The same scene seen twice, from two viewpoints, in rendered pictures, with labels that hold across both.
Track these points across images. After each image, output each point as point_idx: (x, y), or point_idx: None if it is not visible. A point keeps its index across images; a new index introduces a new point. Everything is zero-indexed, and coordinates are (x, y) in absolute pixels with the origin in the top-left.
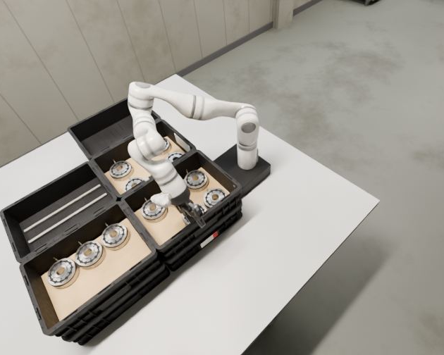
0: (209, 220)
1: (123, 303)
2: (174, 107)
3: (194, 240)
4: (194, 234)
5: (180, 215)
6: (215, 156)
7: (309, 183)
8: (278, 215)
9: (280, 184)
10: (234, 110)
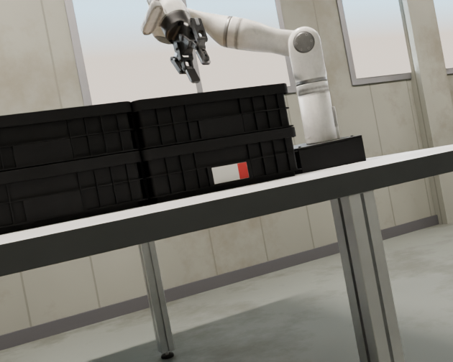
0: (229, 115)
1: (51, 194)
2: (205, 26)
3: (198, 139)
4: (198, 123)
5: None
6: None
7: (437, 148)
8: (367, 162)
9: (382, 158)
10: (287, 39)
